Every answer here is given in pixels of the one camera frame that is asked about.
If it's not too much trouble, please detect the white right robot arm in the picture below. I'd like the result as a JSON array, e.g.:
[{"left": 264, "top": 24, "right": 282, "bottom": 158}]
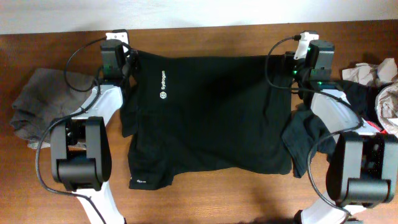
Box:
[{"left": 282, "top": 32, "right": 397, "bottom": 223}]

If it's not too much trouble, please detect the black logo t-shirt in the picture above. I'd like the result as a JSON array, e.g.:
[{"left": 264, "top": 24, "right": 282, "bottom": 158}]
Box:
[{"left": 120, "top": 51, "right": 292, "bottom": 190}]

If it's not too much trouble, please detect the dark teal black garment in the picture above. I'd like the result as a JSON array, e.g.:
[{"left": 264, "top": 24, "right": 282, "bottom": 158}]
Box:
[{"left": 282, "top": 80, "right": 387, "bottom": 178}]

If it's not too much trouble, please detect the grey folded shirt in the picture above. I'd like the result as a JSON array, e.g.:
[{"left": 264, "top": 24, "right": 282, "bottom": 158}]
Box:
[{"left": 10, "top": 68, "right": 93, "bottom": 149}]

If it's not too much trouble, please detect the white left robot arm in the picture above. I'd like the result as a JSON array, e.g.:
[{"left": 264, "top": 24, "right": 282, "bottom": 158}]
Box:
[{"left": 46, "top": 39, "right": 134, "bottom": 223}]

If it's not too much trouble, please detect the red black garment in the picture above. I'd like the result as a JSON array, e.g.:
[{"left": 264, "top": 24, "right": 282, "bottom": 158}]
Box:
[{"left": 367, "top": 121, "right": 387, "bottom": 134}]

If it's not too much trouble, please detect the crumpled beige paper cloth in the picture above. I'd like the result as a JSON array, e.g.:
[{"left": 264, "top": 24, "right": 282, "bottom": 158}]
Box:
[{"left": 338, "top": 58, "right": 397, "bottom": 136}]

